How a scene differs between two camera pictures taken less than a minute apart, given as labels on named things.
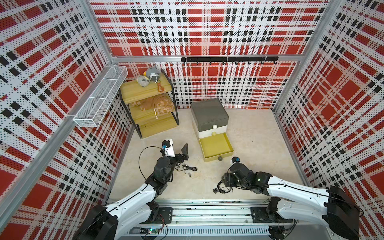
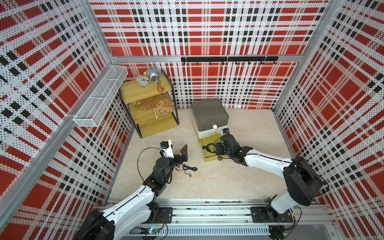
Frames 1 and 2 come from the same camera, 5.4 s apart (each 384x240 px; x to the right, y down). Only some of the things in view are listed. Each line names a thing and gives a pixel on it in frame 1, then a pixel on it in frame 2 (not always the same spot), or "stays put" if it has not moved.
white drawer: x=213 y=132 stays put
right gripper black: x=228 y=177 -> x=218 y=147
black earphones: x=177 y=169 stays put
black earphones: x=221 y=190 -> x=204 y=147
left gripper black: x=184 y=155 stays put
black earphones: x=186 y=167 stays put
